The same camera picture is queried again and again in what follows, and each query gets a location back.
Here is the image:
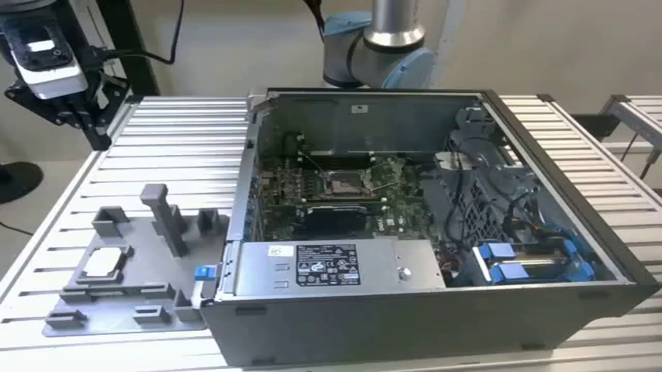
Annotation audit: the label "black graphics card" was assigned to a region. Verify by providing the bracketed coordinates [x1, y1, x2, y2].
[302, 204, 370, 238]

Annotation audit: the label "grey parts rack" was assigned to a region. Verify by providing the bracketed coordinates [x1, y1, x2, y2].
[40, 184, 233, 337]

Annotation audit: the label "black round stand base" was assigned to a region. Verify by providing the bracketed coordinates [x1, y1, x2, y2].
[0, 161, 44, 205]

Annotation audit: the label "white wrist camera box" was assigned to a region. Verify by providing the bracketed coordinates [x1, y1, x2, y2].
[8, 22, 89, 100]

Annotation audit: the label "black open PC case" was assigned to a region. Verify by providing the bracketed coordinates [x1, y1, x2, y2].
[199, 87, 662, 367]

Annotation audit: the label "aluminium side table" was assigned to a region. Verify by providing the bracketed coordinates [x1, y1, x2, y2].
[601, 94, 662, 156]

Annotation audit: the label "thin black floor cable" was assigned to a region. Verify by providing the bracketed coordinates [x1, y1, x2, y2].
[0, 220, 35, 236]

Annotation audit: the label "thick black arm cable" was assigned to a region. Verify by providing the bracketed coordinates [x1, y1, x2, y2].
[102, 0, 187, 65]

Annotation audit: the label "coloured wire bundle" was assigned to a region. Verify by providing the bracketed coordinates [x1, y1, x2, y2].
[509, 189, 556, 253]

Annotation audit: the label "green motherboard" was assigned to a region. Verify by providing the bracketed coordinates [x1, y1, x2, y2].
[251, 153, 448, 244]

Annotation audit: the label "grey power supply unit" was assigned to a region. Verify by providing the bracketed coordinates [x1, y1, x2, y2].
[233, 239, 449, 298]

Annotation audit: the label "CPU socket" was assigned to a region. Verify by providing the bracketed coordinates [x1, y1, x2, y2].
[319, 170, 371, 198]

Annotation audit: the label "RAM slot with green stick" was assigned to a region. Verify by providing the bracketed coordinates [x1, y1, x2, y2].
[299, 195, 389, 206]

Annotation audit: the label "blue disk carrier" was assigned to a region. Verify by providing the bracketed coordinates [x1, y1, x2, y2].
[476, 239, 581, 261]
[485, 259, 594, 285]

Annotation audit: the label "black upright frame post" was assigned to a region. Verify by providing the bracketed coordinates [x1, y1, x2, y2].
[76, 0, 163, 152]

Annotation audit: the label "black RAM slots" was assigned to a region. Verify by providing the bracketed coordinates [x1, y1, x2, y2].
[299, 152, 377, 171]

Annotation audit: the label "silver square CPU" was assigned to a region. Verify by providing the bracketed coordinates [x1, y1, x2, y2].
[82, 249, 127, 277]

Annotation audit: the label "black cables behind arm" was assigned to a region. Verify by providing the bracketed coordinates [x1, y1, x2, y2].
[302, 0, 329, 31]

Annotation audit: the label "grey metal drive cage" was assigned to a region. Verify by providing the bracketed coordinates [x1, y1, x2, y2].
[421, 106, 545, 250]

